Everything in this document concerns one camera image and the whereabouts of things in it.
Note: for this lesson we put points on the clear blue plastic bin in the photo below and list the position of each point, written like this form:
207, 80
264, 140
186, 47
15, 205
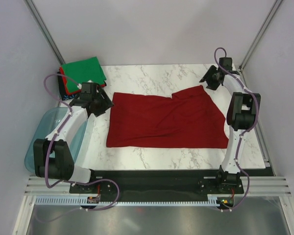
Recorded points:
48, 123

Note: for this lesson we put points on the aluminium frame post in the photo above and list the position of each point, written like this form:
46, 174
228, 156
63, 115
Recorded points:
260, 34
44, 30

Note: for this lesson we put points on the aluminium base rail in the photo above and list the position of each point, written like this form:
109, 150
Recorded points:
259, 186

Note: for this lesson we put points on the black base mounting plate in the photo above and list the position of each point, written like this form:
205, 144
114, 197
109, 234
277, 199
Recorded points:
161, 185

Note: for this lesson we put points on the folded green t shirt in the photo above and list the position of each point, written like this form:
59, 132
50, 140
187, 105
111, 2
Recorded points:
91, 63

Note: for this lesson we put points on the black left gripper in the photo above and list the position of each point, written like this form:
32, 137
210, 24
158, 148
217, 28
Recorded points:
107, 103

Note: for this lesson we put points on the right aluminium frame post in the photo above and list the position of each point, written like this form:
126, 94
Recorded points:
260, 34

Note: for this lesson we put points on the left aluminium frame post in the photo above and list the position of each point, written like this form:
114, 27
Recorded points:
44, 30

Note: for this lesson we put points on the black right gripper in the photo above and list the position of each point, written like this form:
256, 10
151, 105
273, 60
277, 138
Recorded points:
207, 77

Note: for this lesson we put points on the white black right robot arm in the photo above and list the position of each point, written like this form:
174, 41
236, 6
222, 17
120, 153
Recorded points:
241, 117

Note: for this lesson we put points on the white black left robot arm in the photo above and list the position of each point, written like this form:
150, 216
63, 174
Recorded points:
53, 159

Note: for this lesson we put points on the dark red t shirt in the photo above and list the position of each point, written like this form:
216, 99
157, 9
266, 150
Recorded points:
187, 119

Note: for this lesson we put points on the white slotted cable duct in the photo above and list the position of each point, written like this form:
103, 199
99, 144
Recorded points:
87, 201

